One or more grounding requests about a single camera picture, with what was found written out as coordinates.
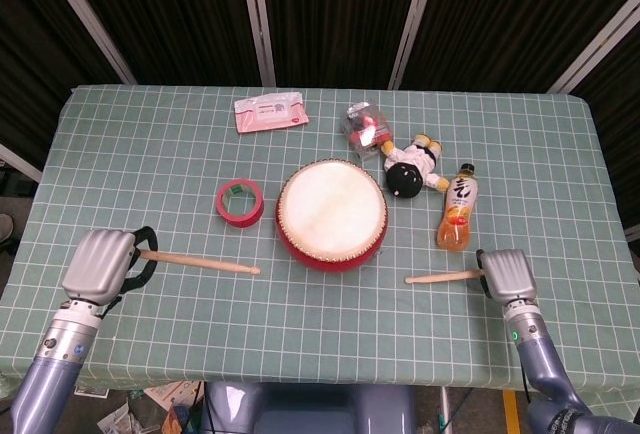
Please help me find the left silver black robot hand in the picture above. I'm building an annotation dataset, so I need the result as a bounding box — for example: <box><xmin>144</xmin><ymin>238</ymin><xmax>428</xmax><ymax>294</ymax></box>
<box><xmin>60</xmin><ymin>226</ymin><xmax>159</xmax><ymax>308</ymax></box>

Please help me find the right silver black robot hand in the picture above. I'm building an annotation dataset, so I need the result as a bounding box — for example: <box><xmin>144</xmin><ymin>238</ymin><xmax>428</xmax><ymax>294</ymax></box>
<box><xmin>474</xmin><ymin>248</ymin><xmax>540</xmax><ymax>305</ymax></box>

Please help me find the wooden drumstick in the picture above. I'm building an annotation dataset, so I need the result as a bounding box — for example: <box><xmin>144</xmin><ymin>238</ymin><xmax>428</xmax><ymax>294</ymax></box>
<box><xmin>138</xmin><ymin>249</ymin><xmax>261</xmax><ymax>275</ymax></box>
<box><xmin>404</xmin><ymin>268</ymin><xmax>485</xmax><ymax>285</ymax></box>

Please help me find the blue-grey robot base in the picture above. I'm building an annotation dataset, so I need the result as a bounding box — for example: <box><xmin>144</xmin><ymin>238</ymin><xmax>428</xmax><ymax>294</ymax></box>
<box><xmin>199</xmin><ymin>381</ymin><xmax>419</xmax><ymax>434</ymax></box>

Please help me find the red and white drum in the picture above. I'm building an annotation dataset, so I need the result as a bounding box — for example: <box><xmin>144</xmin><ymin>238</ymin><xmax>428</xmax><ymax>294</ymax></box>
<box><xmin>274</xmin><ymin>157</ymin><xmax>390</xmax><ymax>274</ymax></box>

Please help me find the orange drink bottle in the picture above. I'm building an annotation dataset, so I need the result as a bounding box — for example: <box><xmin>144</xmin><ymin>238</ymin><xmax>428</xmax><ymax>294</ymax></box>
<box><xmin>436</xmin><ymin>162</ymin><xmax>475</xmax><ymax>253</ymax></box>

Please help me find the green checked tablecloth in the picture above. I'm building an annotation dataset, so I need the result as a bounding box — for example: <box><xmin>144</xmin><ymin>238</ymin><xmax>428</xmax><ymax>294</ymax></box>
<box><xmin>0</xmin><ymin>84</ymin><xmax>640</xmax><ymax>400</ymax></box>

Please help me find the red tape roll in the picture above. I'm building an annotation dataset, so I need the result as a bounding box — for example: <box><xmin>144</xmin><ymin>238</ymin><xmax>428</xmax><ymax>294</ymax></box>
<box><xmin>215</xmin><ymin>178</ymin><xmax>265</xmax><ymax>229</ymax></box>

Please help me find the black-haired plush doll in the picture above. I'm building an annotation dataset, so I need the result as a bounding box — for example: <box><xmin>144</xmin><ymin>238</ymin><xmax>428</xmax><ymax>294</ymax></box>
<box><xmin>382</xmin><ymin>133</ymin><xmax>450</xmax><ymax>200</ymax></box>

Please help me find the white paper leaflet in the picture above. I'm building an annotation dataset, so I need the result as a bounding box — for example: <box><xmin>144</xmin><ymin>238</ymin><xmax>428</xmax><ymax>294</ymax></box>
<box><xmin>143</xmin><ymin>381</ymin><xmax>202</xmax><ymax>411</ymax></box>

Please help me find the white table leg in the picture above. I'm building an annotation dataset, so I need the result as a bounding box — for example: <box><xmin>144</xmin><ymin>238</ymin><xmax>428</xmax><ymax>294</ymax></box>
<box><xmin>438</xmin><ymin>388</ymin><xmax>454</xmax><ymax>434</ymax></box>

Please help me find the crumpled white plastic bag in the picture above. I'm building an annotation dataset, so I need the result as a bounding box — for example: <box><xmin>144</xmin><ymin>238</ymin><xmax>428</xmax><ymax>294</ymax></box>
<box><xmin>97</xmin><ymin>403</ymin><xmax>132</xmax><ymax>434</ymax></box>

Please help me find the orange snack package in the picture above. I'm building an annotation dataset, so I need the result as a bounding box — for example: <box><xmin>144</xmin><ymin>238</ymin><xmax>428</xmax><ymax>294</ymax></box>
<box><xmin>162</xmin><ymin>403</ymin><xmax>190</xmax><ymax>434</ymax></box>

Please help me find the dark brown curtain panel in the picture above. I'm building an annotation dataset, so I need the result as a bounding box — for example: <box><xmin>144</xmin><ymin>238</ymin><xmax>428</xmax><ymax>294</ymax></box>
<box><xmin>59</xmin><ymin>0</ymin><xmax>264</xmax><ymax>86</ymax></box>
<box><xmin>399</xmin><ymin>0</ymin><xmax>640</xmax><ymax>91</ymax></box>
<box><xmin>0</xmin><ymin>0</ymin><xmax>124</xmax><ymax>165</ymax></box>
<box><xmin>259</xmin><ymin>0</ymin><xmax>426</xmax><ymax>89</ymax></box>
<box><xmin>569</xmin><ymin>28</ymin><xmax>640</xmax><ymax>225</ymax></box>

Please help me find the clear plastic toy box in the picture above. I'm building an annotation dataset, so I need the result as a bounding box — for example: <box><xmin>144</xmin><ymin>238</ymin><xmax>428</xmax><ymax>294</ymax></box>
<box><xmin>340</xmin><ymin>101</ymin><xmax>394</xmax><ymax>160</ymax></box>

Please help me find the pink wet wipes pack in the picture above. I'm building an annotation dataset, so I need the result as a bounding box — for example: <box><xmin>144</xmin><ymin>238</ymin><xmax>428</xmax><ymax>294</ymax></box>
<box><xmin>233</xmin><ymin>90</ymin><xmax>310</xmax><ymax>135</ymax></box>

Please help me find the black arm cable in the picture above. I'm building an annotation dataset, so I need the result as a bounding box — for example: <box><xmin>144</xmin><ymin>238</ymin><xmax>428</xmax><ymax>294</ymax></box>
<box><xmin>517</xmin><ymin>348</ymin><xmax>532</xmax><ymax>408</ymax></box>

